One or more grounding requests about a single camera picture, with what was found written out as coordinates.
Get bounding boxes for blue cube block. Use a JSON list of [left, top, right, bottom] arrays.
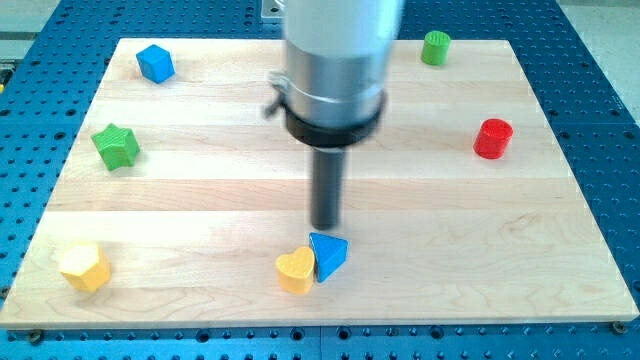
[[136, 45, 175, 84]]

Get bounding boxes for blue triangle block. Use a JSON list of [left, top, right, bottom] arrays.
[[309, 232, 349, 283]]

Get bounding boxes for yellow hexagon block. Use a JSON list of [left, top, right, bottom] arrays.
[[58, 243, 111, 293]]

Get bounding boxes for red cylinder block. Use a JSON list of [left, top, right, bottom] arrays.
[[473, 118, 514, 160]]

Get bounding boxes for green cylinder block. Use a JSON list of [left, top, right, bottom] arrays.
[[421, 30, 451, 66]]

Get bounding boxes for green star block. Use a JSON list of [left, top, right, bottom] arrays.
[[91, 124, 140, 171]]

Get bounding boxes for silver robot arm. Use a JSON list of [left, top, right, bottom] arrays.
[[265, 0, 405, 229]]

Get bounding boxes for wooden board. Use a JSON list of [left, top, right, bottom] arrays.
[[1, 38, 639, 330]]

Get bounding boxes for yellow heart block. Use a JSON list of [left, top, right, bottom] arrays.
[[275, 246, 315, 295]]

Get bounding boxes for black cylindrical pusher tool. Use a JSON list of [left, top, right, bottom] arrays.
[[311, 148, 346, 230]]

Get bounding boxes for metal bracket at top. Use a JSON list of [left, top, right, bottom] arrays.
[[260, 0, 286, 24]]

